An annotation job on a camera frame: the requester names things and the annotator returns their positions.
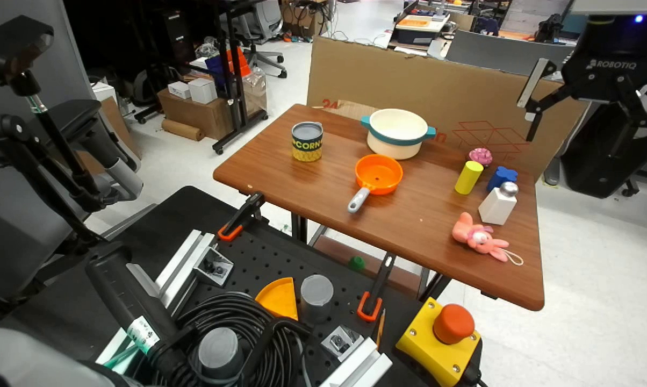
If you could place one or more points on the black perforated workbench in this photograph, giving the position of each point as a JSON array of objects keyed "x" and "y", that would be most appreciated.
[{"x": 279, "y": 259}]

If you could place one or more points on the small grey cylinder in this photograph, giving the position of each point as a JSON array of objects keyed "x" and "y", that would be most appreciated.
[{"x": 317, "y": 290}]

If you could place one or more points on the pink plush bunny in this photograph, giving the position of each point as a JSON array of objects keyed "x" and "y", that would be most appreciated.
[{"x": 476, "y": 236}]

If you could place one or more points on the black rolling stand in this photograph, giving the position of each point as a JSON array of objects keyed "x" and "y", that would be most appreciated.
[{"x": 232, "y": 72}]

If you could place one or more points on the square printed tag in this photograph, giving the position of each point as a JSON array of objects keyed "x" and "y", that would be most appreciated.
[
  {"x": 342, "y": 341},
  {"x": 215, "y": 266}
]

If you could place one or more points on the silver aluminium extrusion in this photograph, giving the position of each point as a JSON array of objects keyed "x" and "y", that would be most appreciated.
[
  {"x": 183, "y": 259},
  {"x": 365, "y": 365}
]

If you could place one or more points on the brown cardboard box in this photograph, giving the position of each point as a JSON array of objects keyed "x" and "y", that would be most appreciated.
[{"x": 200, "y": 118}]

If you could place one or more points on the orange wedge tray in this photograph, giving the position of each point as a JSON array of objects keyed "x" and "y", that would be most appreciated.
[{"x": 279, "y": 302}]

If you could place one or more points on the yellow cylinder block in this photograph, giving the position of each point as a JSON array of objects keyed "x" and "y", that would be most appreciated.
[{"x": 469, "y": 176}]

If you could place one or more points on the grey table frame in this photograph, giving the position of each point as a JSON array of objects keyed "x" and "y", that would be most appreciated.
[{"x": 299, "y": 229}]

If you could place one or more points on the white box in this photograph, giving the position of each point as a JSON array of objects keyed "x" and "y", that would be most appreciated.
[{"x": 195, "y": 89}]

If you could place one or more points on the green knob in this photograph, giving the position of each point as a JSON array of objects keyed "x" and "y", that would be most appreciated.
[{"x": 358, "y": 264}]

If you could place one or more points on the black office chair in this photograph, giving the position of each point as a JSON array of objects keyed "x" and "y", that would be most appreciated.
[{"x": 608, "y": 150}]

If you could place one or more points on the yellow corn can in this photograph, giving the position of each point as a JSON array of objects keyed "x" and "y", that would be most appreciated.
[{"x": 307, "y": 146}]

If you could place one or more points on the pink cupcake toy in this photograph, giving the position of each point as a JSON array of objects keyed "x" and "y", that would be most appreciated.
[{"x": 479, "y": 154}]

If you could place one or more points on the printer with orange top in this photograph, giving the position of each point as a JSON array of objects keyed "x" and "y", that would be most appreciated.
[{"x": 422, "y": 22}]

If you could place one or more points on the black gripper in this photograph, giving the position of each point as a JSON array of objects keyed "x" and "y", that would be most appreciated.
[{"x": 614, "y": 60}]

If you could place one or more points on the yellow emergency stop box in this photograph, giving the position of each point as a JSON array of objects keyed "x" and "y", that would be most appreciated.
[{"x": 422, "y": 350}]

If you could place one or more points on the black camera on stand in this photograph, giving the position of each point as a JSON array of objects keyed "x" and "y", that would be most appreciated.
[{"x": 12, "y": 43}]

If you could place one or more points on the white bottle silver cap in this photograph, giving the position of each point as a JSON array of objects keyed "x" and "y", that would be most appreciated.
[{"x": 496, "y": 207}]

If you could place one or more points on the green white connector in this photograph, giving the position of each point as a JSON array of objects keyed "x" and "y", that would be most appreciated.
[{"x": 132, "y": 340}]

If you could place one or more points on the large grey knob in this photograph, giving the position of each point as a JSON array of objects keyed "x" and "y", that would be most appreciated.
[{"x": 218, "y": 350}]

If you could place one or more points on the white pot teal rim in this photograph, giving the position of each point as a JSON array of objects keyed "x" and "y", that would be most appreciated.
[{"x": 397, "y": 135}]

